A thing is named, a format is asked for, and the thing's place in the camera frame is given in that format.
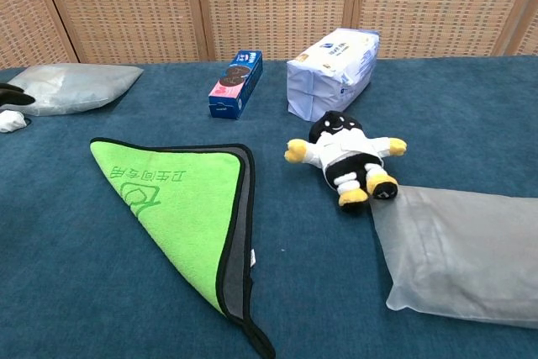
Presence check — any black white plush doll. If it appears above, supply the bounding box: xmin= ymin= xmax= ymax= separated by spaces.
xmin=283 ymin=110 xmax=408 ymax=213

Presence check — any grey and green microfibre cloth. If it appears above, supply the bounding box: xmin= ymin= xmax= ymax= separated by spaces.
xmin=89 ymin=136 xmax=277 ymax=359

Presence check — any frosted bag with white contents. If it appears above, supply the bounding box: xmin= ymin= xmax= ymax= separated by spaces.
xmin=7 ymin=62 xmax=145 ymax=117

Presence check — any white tissue pack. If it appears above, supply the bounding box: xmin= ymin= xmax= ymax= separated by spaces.
xmin=286 ymin=28 xmax=382 ymax=123

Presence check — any blue cookie box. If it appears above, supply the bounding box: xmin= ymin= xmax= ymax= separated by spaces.
xmin=208 ymin=50 xmax=264 ymax=120

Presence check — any frosted bag with grey cloth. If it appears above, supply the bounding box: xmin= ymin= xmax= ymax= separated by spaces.
xmin=369 ymin=185 xmax=538 ymax=330

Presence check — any blue carpet table cover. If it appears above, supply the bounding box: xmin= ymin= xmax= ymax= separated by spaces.
xmin=0 ymin=55 xmax=538 ymax=359

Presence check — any woven wicker folding screen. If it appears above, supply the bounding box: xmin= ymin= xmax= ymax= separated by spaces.
xmin=0 ymin=0 xmax=538 ymax=70

